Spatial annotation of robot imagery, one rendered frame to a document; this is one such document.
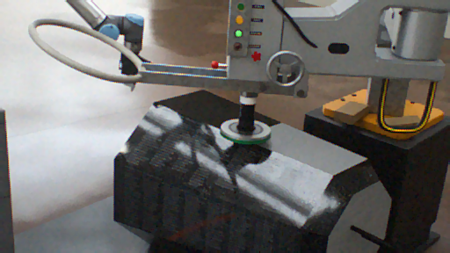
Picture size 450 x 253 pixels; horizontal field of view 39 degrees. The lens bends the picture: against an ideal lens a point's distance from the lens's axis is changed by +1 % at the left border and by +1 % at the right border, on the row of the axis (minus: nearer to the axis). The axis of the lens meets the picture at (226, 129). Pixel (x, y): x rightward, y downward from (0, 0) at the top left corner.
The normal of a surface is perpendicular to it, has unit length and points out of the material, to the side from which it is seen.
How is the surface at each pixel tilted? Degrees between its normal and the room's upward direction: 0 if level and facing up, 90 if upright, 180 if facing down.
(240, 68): 90
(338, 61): 90
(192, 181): 45
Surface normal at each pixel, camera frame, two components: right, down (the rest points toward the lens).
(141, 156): -0.42, -0.48
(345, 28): 0.02, 0.38
